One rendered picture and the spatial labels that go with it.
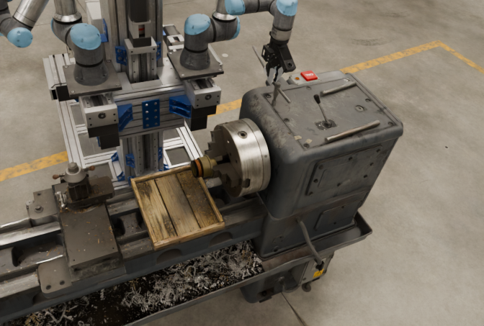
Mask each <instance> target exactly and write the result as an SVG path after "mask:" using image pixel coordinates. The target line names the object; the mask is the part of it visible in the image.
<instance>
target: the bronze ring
mask: <svg viewBox="0 0 484 326"><path fill-rule="evenodd" d="M213 166H217V162H216V159H215V158H209V157H208V155H204V156H202V157H199V158H197V159H194V160H191V169H192V174H193V176H194V177H195V178H200V177H202V178H204V177H207V176H209V177H211V176H212V167H213Z"/></svg>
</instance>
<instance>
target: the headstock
mask: <svg viewBox="0 0 484 326"><path fill-rule="evenodd" d="M316 75H317V77H319V79H320V81H316V82H312V83H305V84H301V85H296V84H295V82H294V81H293V80H292V79H291V78H289V79H287V80H286V82H288V84H289V86H283V85H281V86H280V89H281V90H282V91H283V93H284V94H285V95H286V96H287V98H288V99H289V100H290V101H291V102H290V103H289V104H288V103H287V101H286V100H285V99H284V97H283V96H282V95H281V94H280V93H279V95H278V97H277V103H276V106H274V107H273V106H272V99H273V98H274V96H273V93H274V86H264V87H260V88H256V89H251V90H250V91H247V92H246V93H245V94H244V95H243V97H242V102H241V109H240V115H239V119H244V118H248V119H250V120H252V121H253V122H254V123H255V124H256V125H257V126H258V128H259V129H260V130H261V133H262V135H263V136H264V139H265V141H266V145H267V147H268V151H269V157H270V162H271V177H270V181H269V184H268V186H267V188H265V189H264V190H261V191H257V192H258V194H259V196H260V197H261V199H262V201H263V203H264V204H265V206H266V208H267V209H268V210H269V212H270V214H271V216H273V217H274V218H277V219H281V218H284V217H288V216H290V215H292V213H293V212H294V211H295V210H296V209H299V208H302V207H306V206H308V205H311V204H315V203H318V202H321V201H324V200H327V199H330V198H333V197H335V196H339V195H342V194H346V193H349V192H351V191H355V190H357V189H361V188H364V187H366V186H370V185H373V184H375V181H376V180H377V178H378V176H379V174H380V172H381V170H382V169H383V167H384V165H385V163H386V161H387V159H388V158H389V156H390V154H391V152H392V150H393V148H394V147H395V144H396V142H397V141H398V138H399V137H401V136H402V135H403V123H402V121H401V120H400V119H399V118H398V117H397V116H396V115H395V114H394V113H393V112H392V111H391V110H390V109H389V108H388V107H387V106H386V105H385V104H383V103H382V102H381V101H380V100H379V99H378V98H377V97H376V96H375V95H374V94H373V93H372V92H371V91H370V90H369V89H368V88H367V87H366V86H365V85H364V84H363V83H362V82H361V81H360V80H359V79H358V78H357V77H356V76H355V75H354V74H353V73H345V74H344V73H343V72H342V71H340V70H334V71H327V72H323V73H316ZM353 81H355V82H356V83H357V84H356V86H353V87H351V88H348V89H344V90H341V91H337V92H334V93H332V94H327V95H325V96H321V95H320V92H321V91H324V90H327V89H331V88H334V87H337V86H341V85H344V84H346V83H351V82H353ZM315 94H317V95H319V98H320V101H321V106H322V108H323V111H324V113H325V115H326V118H327V120H328V121H329V122H331V123H332V125H333V126H332V127H326V126H325V125H324V122H325V119H324V117H323V114H322V112H321V109H320V107H319V106H318V104H317V103H316V101H315V99H314V98H313V96H314V95H315ZM376 120H379V121H380V125H378V126H376V127H372V128H369V129H367V130H363V131H361V132H357V133H354V134H352V135H349V136H346V137H343V138H340V139H337V140H334V141H331V142H325V137H329V136H332V135H335V134H338V133H340V132H344V131H347V130H350V129H352V128H355V127H358V126H361V125H363V124H367V123H370V122H373V121H376ZM288 132H289V133H291V134H290V135H288V134H287V133H288ZM295 136H301V137H302V139H298V140H296V139H295ZM307 139H310V140H312V142H311V143H310V144H309V143H307V142H306V140H307ZM270 197H271V198H270Z"/></svg>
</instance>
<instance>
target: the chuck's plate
mask: <svg viewBox="0 0 484 326"><path fill-rule="evenodd" d="M240 120H242V121H244V122H245V123H246V124H247V125H248V126H249V127H250V128H251V130H252V132H253V134H254V136H255V138H256V140H257V143H258V145H259V149H260V151H261V157H262V162H263V169H264V177H263V182H262V185H261V188H260V189H259V190H258V191H261V190H264V189H265V188H266V187H267V186H268V184H269V181H270V177H271V162H270V157H269V151H268V147H267V145H266V141H265V139H264V136H263V135H262V133H261V130H260V129H259V128H258V126H257V125H256V124H255V123H254V122H253V121H252V120H250V119H248V118H244V119H240Z"/></svg>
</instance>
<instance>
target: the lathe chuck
mask: <svg viewBox="0 0 484 326"><path fill-rule="evenodd" d="M219 125H222V129H223V136H224V141H225V148H226V152H227V155H221V156H218V157H215V159H216V161H219V160H225V158H229V159H230V163H231V165H232V166H233V167H234V168H235V170H236V172H237V173H238V175H239V176H240V177H241V179H242V180H243V181H245V180H246V179H247V178H248V179H249V183H248V186H247V187H245V186H244V187H242V186H241V185H239V186H234V187H230V185H229V184H228V182H227V181H221V182H222V184H223V186H224V188H225V190H226V191H227V192H228V193H229V194H230V195H231V196H233V197H235V198H237V197H240V196H245V195H247V194H252V193H254V192H257V191H258V190H259V189H260V188H261V185H262V182H263V177H264V169H263V162H262V157H261V151H260V149H259V145H258V143H257V140H256V138H255V136H254V134H253V132H252V130H251V128H250V127H249V126H248V125H247V124H246V123H245V122H244V121H242V120H239V119H238V120H234V121H230V122H224V123H221V124H217V125H216V126H215V128H214V130H217V129H219ZM239 132H245V133H246V135H247V136H246V137H245V138H242V137H239V135H238V133H239Z"/></svg>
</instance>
